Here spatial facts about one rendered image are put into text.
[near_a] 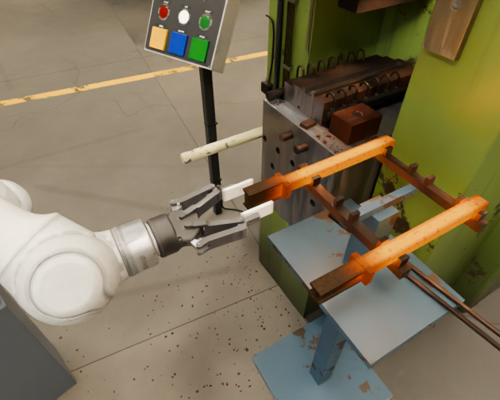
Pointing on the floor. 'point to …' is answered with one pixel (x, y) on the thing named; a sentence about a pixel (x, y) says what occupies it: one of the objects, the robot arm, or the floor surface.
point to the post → (209, 126)
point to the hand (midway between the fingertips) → (250, 200)
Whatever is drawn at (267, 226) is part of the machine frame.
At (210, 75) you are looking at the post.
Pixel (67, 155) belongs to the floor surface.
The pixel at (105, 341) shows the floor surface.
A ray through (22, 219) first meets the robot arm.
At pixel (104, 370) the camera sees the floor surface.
